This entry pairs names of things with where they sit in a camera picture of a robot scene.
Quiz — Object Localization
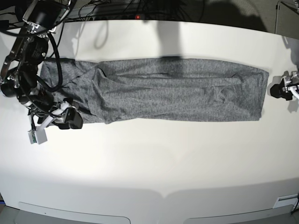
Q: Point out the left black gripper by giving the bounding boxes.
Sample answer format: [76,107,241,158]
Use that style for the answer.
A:
[270,71,299,101]

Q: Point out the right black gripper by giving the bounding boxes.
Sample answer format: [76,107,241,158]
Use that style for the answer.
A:
[24,90,83,130]

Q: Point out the grey long-sleeve T-shirt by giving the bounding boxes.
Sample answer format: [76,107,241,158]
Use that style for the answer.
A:
[54,57,269,124]

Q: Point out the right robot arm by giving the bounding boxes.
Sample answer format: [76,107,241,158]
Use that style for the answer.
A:
[0,0,83,131]

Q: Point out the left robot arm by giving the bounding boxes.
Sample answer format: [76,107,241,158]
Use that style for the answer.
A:
[270,71,299,101]

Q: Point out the black power strip red light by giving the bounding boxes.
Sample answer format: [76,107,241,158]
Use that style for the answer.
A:
[86,12,177,21]

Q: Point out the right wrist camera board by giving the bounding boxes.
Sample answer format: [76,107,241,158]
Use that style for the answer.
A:
[28,129,48,145]

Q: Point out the grey metal stand frame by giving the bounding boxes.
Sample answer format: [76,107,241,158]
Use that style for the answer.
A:
[274,0,299,39]

